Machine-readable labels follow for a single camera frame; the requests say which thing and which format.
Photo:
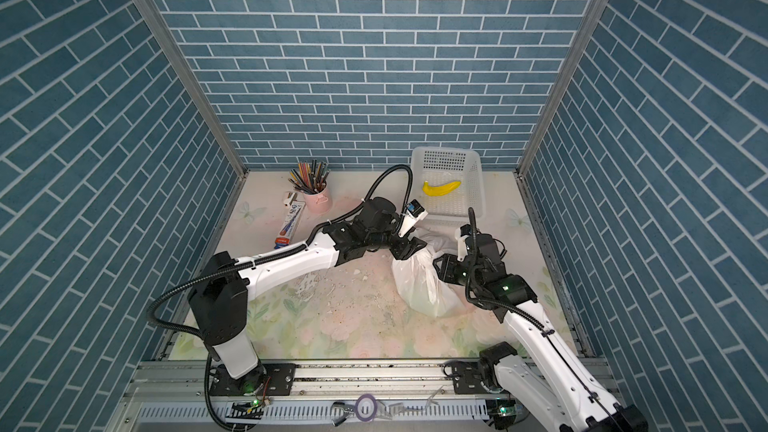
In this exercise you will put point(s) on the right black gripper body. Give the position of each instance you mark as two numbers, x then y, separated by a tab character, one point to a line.
454	270

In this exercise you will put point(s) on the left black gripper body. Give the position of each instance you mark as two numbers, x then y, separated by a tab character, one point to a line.
401	247

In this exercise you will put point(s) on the white plastic bag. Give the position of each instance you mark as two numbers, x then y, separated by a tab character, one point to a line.
417	280

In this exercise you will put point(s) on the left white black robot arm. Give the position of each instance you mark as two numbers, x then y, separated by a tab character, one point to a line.
220	302

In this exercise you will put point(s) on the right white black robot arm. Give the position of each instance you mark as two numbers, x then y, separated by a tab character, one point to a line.
563	395

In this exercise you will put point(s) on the yellow banana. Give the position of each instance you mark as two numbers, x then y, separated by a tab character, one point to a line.
432	190

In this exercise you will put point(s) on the white plastic basket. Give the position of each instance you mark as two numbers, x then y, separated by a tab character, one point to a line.
441	165

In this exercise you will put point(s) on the pink pencil cup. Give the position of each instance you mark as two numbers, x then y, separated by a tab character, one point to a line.
318	203

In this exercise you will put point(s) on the coloured pencils bundle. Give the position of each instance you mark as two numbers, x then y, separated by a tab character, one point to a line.
309	177

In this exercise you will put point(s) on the toothpaste tube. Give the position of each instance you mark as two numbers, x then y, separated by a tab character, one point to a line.
290	224

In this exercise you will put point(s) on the purple tape roll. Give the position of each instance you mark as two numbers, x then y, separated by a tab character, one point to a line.
366	408

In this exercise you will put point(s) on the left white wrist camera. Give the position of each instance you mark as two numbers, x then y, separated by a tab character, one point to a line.
414	212

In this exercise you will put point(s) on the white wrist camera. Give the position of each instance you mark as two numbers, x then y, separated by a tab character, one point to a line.
414	212
465	249

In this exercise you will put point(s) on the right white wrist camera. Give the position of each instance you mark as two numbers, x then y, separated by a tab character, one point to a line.
465	249

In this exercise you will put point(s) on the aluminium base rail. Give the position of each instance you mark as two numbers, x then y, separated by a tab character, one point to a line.
168	395

